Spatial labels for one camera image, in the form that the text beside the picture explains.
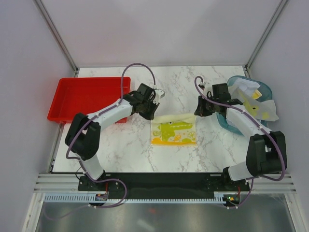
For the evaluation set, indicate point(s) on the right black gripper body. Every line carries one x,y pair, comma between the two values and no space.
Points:
212,106

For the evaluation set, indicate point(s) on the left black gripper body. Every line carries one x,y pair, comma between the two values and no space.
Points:
149,104

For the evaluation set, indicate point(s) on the yellow green patterned towel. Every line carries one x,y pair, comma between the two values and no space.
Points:
174,130

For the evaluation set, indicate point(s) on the grey towel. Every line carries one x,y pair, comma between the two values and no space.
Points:
265,110

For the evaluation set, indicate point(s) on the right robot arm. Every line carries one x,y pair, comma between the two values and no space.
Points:
266,153

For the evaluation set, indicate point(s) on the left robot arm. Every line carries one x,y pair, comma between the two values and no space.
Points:
83,136

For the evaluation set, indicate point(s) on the light blue towel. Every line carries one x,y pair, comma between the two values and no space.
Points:
247,86

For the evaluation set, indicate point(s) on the yellow towel in basket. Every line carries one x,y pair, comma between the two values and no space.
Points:
256,94

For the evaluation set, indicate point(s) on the teal plastic basket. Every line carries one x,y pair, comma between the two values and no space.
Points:
264,89

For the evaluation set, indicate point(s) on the red plastic tray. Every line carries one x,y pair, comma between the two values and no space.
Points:
83,95

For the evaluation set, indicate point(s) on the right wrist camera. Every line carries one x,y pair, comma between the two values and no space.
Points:
204,85

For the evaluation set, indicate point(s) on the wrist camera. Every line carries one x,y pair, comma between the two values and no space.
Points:
158,95
204,85

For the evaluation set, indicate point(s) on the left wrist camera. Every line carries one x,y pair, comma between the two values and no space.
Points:
158,95

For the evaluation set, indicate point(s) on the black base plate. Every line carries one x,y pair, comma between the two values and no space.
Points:
162,185

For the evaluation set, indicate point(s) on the right aluminium frame post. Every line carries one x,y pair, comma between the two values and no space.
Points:
271,24

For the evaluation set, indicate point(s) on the aluminium frame post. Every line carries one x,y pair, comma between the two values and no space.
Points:
271,24
56,35

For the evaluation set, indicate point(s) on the white slotted cable duct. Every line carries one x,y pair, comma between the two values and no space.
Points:
105,198

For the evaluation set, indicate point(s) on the aluminium rail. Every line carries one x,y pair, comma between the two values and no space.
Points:
56,183

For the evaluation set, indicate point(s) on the left aluminium frame post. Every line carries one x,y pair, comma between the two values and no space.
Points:
56,35

